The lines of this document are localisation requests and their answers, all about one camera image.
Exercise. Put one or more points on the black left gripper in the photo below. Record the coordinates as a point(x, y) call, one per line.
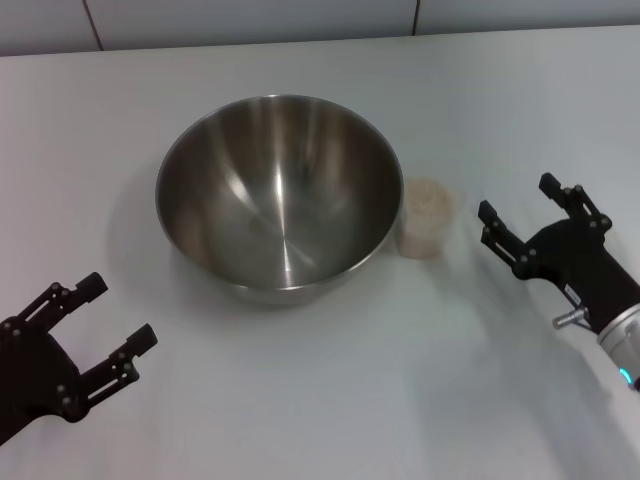
point(35, 375)

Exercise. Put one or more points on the clear plastic cup of rice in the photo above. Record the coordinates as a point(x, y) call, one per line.
point(425, 220)

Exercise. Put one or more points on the large stainless steel mixing bowl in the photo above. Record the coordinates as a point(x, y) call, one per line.
point(285, 200)

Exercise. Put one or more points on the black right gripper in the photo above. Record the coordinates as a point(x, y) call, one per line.
point(580, 260)

